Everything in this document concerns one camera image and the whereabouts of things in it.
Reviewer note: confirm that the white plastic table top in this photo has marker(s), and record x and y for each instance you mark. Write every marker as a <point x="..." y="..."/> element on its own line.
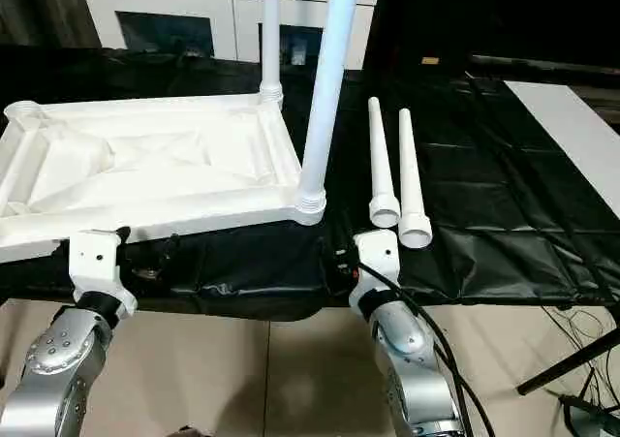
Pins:
<point x="145" y="165"/>

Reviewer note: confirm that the white plastic table leg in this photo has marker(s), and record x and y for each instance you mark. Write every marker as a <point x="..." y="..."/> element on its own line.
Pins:
<point x="270" y="35"/>
<point x="329" y="93"/>
<point x="380" y="165"/>
<point x="412" y="180"/>

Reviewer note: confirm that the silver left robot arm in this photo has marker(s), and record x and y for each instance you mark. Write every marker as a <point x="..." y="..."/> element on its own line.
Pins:
<point x="63" y="359"/>

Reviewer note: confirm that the black mat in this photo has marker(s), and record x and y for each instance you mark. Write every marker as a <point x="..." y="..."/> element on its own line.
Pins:
<point x="484" y="190"/>

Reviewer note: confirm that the small tan label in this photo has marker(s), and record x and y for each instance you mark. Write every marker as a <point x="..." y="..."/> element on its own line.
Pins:
<point x="430" y="60"/>

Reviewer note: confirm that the grey curtain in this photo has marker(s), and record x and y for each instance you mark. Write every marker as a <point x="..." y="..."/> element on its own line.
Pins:
<point x="43" y="6"/>

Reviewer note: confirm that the black stand leg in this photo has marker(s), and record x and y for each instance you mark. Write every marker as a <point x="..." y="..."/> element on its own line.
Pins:
<point x="567" y="364"/>

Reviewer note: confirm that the white cabinet with glass doors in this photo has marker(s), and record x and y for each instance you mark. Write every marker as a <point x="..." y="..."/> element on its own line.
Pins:
<point x="194" y="1"/>

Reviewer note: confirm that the white flat board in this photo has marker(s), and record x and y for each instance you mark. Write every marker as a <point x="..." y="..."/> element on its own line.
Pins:
<point x="567" y="132"/>

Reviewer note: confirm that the black cabinet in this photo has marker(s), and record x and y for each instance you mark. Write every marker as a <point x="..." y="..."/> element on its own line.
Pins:
<point x="484" y="10"/>

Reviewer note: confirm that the black router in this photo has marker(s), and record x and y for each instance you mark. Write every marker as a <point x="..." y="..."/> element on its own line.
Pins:
<point x="593" y="417"/>

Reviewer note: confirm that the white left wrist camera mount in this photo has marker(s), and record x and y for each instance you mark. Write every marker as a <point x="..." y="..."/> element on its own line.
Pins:
<point x="94" y="258"/>

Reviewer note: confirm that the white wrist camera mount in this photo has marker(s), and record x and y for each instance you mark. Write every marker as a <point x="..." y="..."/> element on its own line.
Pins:
<point x="382" y="253"/>
<point x="94" y="258"/>

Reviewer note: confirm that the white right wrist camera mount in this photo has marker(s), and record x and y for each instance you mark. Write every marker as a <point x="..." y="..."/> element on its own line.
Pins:
<point x="382" y="253"/>

